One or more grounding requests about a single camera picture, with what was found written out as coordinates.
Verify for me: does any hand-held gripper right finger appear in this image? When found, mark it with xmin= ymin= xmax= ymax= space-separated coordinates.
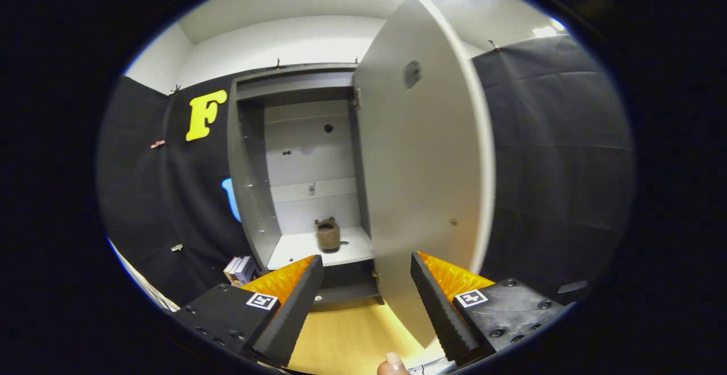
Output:
xmin=410 ymin=251 xmax=569 ymax=366

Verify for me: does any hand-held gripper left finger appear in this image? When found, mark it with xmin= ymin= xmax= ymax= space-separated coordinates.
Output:
xmin=172 ymin=254 xmax=325 ymax=369

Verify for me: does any brown fuzzy shoe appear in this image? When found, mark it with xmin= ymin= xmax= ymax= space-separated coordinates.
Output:
xmin=315 ymin=217 xmax=341 ymax=252

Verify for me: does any grey shoe cabinet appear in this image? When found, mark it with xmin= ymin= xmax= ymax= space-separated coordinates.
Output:
xmin=227 ymin=62 xmax=387 ymax=307

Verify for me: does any beige shoe cabinet door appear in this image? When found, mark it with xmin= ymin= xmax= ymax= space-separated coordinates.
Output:
xmin=352 ymin=0 xmax=496 ymax=348

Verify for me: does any blue book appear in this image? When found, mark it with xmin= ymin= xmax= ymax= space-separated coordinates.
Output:
xmin=239 ymin=256 xmax=259 ymax=286

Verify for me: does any black backdrop cloth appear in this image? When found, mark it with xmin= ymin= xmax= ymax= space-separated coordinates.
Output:
xmin=97 ymin=34 xmax=636 ymax=313

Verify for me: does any small ceiling light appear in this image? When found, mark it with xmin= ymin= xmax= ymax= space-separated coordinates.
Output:
xmin=534 ymin=18 xmax=567 ymax=38

